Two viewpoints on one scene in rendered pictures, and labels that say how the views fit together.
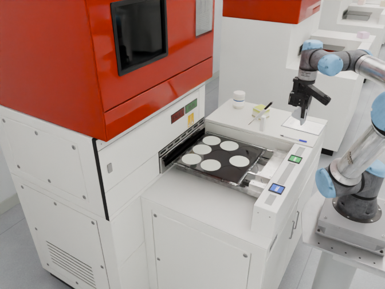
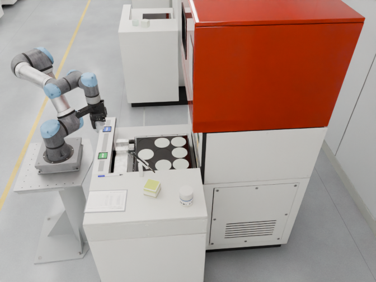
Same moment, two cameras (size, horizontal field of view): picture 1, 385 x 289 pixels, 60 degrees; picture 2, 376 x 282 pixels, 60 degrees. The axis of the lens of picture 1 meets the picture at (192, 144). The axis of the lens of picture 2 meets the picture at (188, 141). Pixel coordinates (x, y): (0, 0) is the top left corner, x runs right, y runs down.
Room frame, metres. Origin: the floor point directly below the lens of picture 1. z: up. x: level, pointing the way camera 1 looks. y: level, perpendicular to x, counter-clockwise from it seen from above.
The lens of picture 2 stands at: (2.81, -0.94, 2.32)
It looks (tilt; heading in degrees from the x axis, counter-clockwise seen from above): 40 degrees down; 144
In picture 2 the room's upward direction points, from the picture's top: straight up
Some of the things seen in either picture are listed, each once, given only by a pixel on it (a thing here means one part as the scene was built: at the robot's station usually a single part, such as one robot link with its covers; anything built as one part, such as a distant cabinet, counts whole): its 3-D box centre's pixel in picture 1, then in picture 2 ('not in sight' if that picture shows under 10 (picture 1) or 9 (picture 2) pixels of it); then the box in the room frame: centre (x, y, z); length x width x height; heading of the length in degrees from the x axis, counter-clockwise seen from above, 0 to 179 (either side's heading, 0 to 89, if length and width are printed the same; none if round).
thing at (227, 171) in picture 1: (220, 155); (163, 153); (1.46, -0.14, 0.90); 0.34 x 0.34 x 0.01; 59
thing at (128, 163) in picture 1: (161, 139); (194, 118); (1.41, 0.15, 1.02); 0.82 x 0.03 x 0.40; 149
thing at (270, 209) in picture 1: (284, 185); (106, 150); (1.21, -0.42, 0.89); 0.55 x 0.09 x 0.14; 149
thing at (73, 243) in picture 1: (122, 210); (235, 178); (1.59, 0.44, 0.41); 0.82 x 0.71 x 0.82; 149
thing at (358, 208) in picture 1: (359, 197); (56, 147); (1.06, -0.68, 0.95); 0.15 x 0.15 x 0.10
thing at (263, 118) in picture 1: (260, 118); (143, 166); (1.61, -0.36, 1.03); 0.06 x 0.04 x 0.13; 59
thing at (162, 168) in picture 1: (184, 145); (194, 150); (1.55, 0.04, 0.89); 0.44 x 0.02 x 0.10; 149
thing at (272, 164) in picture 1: (269, 174); (121, 161); (1.34, -0.38, 0.87); 0.36 x 0.08 x 0.03; 149
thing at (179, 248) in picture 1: (238, 223); (151, 212); (1.47, -0.27, 0.41); 0.97 x 0.64 x 0.82; 149
